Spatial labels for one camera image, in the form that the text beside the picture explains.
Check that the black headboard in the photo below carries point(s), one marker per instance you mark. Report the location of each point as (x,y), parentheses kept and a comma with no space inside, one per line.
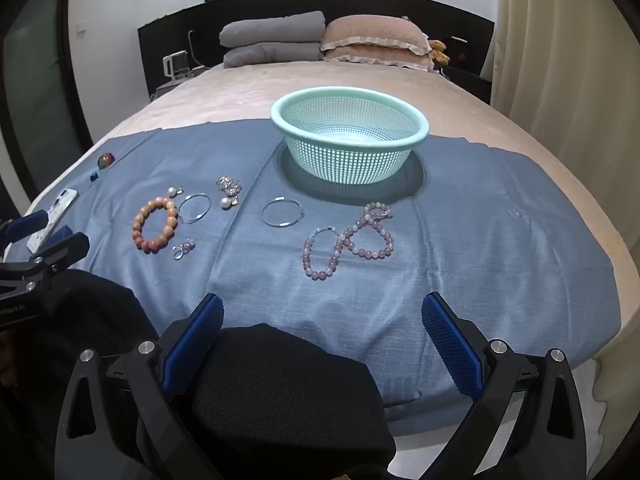
(165,35)

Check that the beige bed blanket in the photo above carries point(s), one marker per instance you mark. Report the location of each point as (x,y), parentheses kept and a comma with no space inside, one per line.
(225,95)

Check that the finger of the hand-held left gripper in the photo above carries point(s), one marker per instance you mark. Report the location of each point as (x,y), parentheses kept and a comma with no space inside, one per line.
(67,247)
(27,224)

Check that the clear crystal earring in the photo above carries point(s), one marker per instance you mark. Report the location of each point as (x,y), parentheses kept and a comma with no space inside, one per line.
(178,251)

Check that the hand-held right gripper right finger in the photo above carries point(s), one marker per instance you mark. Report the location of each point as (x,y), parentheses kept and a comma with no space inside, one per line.
(450,345)

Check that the pink ruffled pillow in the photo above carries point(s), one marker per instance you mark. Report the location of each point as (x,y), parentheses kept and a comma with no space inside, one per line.
(375,32)
(390,61)

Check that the brown teddy bear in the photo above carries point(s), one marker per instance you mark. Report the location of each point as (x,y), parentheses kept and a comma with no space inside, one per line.
(438,51)

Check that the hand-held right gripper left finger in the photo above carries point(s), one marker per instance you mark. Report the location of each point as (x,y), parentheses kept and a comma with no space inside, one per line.
(196,337)

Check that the silver hoop bangle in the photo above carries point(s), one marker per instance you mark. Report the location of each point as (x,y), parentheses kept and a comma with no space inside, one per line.
(181,210)
(280,224)

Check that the beige curtain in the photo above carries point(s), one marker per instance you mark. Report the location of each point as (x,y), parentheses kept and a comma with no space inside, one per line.
(550,60)

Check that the white phone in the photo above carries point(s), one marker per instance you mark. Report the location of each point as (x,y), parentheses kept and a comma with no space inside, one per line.
(61,200)

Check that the green plastic basket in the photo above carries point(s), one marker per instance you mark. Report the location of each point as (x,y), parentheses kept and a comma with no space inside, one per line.
(350,160)

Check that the grey folded quilt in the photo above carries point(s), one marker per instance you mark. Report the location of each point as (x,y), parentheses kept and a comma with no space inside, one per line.
(272,27)
(272,55)

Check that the black nightstand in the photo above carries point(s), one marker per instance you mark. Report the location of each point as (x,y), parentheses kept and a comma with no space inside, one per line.
(470,85)

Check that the dark glass door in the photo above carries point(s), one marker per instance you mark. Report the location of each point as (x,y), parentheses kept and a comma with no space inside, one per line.
(35,60)

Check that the grey bedside table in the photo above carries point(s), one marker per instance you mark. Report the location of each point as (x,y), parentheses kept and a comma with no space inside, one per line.
(167,89)

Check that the blue cloth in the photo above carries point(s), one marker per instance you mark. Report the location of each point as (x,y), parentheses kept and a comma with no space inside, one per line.
(450,240)

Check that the red green ball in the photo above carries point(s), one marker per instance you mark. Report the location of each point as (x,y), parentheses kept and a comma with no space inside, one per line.
(106,160)

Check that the pink crystal pearl earring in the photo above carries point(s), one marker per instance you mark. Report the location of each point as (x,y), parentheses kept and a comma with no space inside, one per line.
(226,203)

